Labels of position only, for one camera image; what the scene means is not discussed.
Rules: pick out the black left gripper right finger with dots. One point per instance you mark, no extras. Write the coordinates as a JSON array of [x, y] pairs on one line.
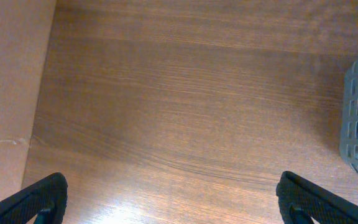
[[301, 201]]

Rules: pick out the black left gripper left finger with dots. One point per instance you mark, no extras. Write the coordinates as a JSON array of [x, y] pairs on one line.
[[45, 200]]

